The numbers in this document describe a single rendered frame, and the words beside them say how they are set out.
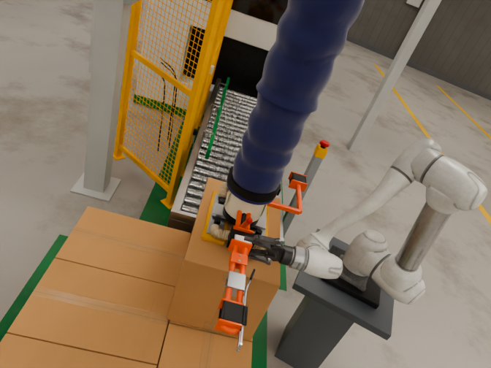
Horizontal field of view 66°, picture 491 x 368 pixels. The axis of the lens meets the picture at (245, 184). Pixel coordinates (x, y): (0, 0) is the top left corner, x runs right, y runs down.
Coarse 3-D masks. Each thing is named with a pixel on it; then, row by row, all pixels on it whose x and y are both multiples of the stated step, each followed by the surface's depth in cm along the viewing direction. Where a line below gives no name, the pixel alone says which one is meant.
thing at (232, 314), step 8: (224, 304) 118; (232, 304) 119; (240, 304) 120; (224, 312) 116; (232, 312) 117; (240, 312) 118; (224, 320) 114; (232, 320) 114; (240, 320) 115; (216, 328) 115; (240, 328) 114
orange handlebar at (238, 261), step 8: (296, 192) 187; (280, 208) 172; (288, 208) 172; (296, 208) 174; (240, 216) 157; (248, 216) 159; (232, 248) 141; (232, 256) 137; (240, 256) 138; (232, 264) 134; (240, 264) 137; (240, 272) 133; (224, 296) 124; (240, 296) 124; (224, 328) 114; (232, 328) 114
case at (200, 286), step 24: (192, 240) 157; (192, 264) 149; (216, 264) 151; (264, 264) 159; (192, 288) 157; (216, 288) 156; (264, 288) 154; (168, 312) 167; (192, 312) 166; (216, 312) 164; (264, 312) 162
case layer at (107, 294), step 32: (96, 224) 203; (128, 224) 210; (64, 256) 181; (96, 256) 187; (128, 256) 193; (160, 256) 199; (64, 288) 168; (96, 288) 173; (128, 288) 178; (160, 288) 183; (32, 320) 153; (64, 320) 157; (96, 320) 161; (128, 320) 166; (160, 320) 170; (0, 352) 141; (32, 352) 144; (64, 352) 147; (96, 352) 152; (128, 352) 155; (160, 352) 159; (192, 352) 163; (224, 352) 167
